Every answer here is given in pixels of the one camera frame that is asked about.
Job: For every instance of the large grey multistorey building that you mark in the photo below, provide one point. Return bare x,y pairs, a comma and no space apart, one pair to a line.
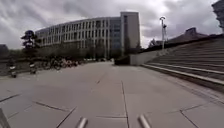
100,30

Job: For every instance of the row of parked bicycles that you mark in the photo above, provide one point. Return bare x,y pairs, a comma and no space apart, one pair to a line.
55,63

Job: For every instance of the street lamp pole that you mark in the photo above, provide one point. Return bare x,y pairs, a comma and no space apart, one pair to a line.
163,33

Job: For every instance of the robot's own part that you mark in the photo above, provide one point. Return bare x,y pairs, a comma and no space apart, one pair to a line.
82,123
144,122

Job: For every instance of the wide concrete stairs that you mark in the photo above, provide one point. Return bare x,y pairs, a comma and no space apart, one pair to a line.
196,60

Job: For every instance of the low dark building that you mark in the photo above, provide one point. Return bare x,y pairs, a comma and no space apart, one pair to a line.
191,35

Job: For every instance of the dark tree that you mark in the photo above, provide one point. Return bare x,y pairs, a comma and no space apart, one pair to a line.
30,41

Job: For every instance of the low concrete wall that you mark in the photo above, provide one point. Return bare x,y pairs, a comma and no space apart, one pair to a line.
141,58

